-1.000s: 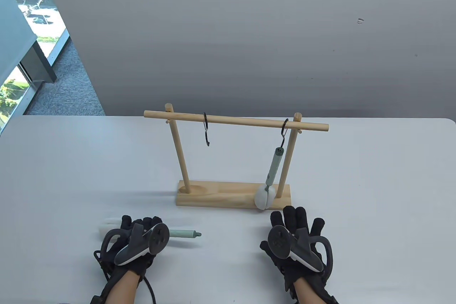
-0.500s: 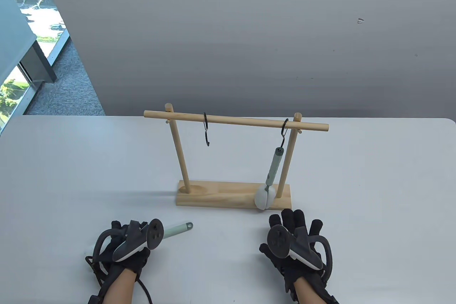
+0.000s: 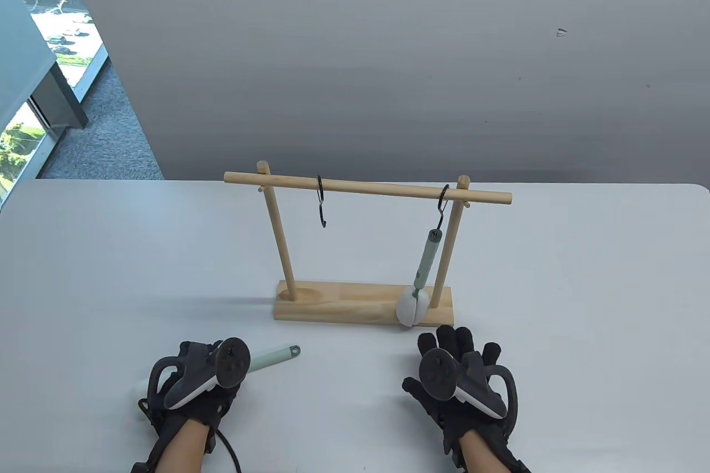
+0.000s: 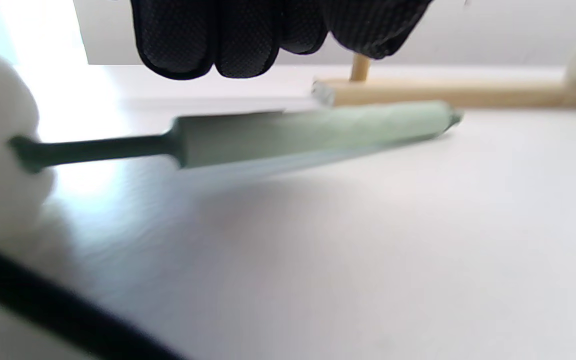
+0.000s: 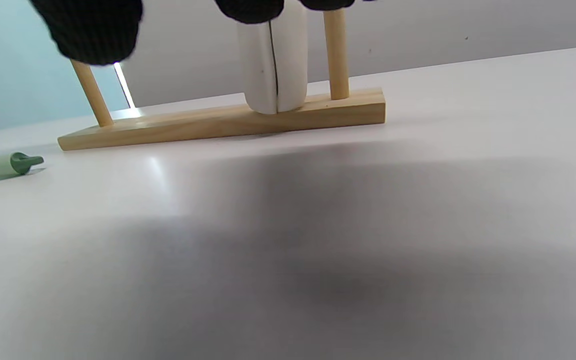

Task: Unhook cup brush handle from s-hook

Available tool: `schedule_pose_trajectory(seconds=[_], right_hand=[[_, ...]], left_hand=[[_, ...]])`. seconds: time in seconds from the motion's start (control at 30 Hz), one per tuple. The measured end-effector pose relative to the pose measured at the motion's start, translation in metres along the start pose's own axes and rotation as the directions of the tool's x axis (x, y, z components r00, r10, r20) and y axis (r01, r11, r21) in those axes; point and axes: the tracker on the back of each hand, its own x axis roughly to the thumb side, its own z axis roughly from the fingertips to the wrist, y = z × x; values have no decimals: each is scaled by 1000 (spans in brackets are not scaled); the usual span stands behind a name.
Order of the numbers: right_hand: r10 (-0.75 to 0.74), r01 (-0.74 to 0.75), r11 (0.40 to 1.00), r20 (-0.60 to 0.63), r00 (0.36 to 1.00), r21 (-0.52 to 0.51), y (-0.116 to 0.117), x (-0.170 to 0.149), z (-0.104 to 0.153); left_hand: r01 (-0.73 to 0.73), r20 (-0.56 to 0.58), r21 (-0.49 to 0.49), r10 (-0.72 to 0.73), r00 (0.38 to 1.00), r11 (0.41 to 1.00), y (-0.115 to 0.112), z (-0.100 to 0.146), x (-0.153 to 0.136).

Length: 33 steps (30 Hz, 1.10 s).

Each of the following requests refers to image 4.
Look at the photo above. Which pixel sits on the person's left hand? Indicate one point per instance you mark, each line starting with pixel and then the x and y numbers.
pixel 248 30

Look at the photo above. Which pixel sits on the wooden stand with dowel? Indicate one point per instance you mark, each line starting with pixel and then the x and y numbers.
pixel 443 93

